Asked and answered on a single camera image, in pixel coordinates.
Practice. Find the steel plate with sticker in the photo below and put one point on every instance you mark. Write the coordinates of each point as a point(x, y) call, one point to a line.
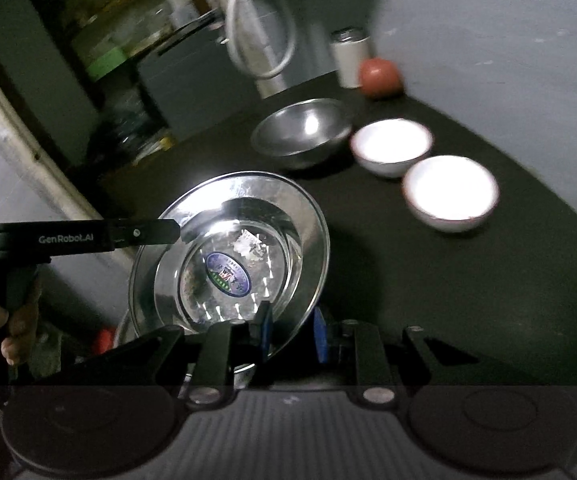
point(244, 239)

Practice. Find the green box on shelf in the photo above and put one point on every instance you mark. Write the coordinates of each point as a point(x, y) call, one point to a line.
point(107, 62)

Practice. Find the dark grey appliance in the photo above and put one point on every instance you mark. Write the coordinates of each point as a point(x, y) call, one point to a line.
point(191, 78)

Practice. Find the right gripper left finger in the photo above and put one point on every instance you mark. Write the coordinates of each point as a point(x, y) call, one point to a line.
point(168, 358)

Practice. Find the white steel-lid canister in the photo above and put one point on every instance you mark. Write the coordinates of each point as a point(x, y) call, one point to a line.
point(350, 47)

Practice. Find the person's left hand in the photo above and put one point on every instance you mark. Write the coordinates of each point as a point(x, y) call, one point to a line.
point(20, 292)

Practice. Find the steel bowl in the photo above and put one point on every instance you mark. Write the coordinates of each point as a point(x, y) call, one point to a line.
point(303, 134)

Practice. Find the white bowl red rim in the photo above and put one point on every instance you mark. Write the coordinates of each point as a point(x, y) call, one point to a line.
point(449, 193)

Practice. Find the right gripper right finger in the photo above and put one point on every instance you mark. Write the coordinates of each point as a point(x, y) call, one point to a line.
point(359, 355)

